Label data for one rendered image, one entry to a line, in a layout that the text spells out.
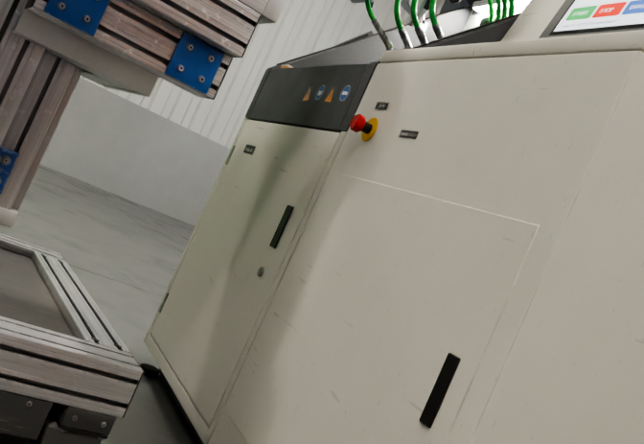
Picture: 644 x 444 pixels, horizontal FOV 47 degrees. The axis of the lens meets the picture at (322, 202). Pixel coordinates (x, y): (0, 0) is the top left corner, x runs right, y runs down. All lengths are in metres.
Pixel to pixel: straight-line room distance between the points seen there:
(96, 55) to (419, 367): 0.83
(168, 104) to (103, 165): 1.00
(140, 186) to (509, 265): 7.60
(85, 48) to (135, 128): 6.91
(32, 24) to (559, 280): 1.00
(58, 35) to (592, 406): 1.08
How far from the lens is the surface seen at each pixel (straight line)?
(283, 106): 1.95
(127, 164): 8.39
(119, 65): 1.48
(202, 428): 1.66
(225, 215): 1.99
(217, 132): 8.67
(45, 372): 1.31
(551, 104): 1.08
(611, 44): 1.06
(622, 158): 1.01
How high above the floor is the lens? 0.58
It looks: 2 degrees up
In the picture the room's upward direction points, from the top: 24 degrees clockwise
